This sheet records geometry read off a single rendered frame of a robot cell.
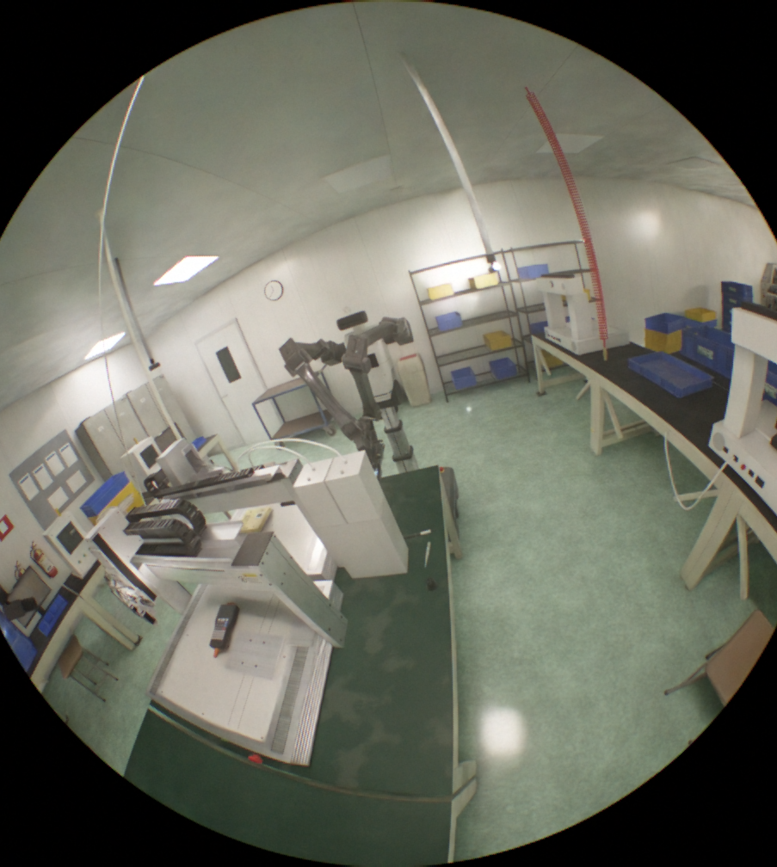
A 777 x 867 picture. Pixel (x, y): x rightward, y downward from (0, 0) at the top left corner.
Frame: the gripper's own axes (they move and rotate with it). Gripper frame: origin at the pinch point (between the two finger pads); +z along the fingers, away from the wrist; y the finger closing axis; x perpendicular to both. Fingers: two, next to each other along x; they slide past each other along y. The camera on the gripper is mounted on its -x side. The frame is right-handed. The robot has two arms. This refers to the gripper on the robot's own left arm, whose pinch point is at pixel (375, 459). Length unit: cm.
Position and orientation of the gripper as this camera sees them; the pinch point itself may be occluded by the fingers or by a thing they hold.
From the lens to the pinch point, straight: 151.0
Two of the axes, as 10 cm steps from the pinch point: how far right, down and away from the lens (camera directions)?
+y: 9.5, -2.3, -2.3
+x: 2.3, 0.0, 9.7
